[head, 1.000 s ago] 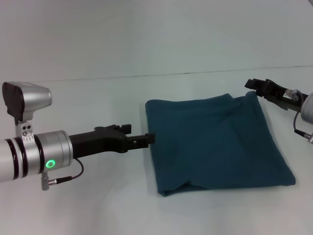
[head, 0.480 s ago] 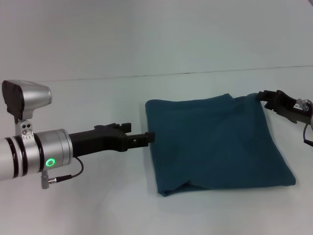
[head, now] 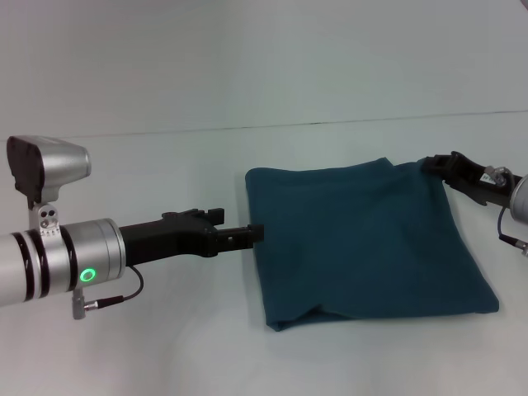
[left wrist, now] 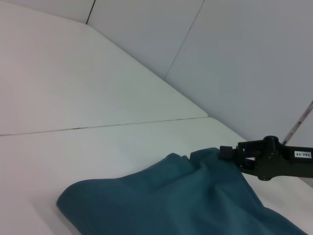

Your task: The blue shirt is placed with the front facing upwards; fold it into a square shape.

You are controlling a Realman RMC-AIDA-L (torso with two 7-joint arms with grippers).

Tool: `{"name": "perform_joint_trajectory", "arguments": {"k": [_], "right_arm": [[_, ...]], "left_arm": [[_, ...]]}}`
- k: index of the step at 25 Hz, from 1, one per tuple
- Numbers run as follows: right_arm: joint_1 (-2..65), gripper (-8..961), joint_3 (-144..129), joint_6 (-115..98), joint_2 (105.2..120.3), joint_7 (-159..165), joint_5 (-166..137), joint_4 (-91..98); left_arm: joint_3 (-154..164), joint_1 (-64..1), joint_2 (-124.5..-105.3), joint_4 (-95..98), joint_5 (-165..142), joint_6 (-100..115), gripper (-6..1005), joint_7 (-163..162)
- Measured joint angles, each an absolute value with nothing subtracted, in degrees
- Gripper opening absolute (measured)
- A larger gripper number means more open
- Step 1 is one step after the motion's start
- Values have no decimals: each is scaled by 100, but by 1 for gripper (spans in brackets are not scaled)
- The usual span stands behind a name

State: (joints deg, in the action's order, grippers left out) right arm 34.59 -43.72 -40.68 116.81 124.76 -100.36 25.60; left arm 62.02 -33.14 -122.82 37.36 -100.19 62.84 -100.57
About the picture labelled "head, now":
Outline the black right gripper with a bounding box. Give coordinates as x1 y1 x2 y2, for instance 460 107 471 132
420 150 524 207

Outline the teal T-shirt with FREE print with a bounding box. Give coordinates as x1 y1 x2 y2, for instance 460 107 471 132
244 156 502 333

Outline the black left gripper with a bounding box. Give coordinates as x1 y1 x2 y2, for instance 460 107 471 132
118 208 266 267

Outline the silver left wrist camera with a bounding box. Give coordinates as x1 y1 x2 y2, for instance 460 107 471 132
6 134 92 238

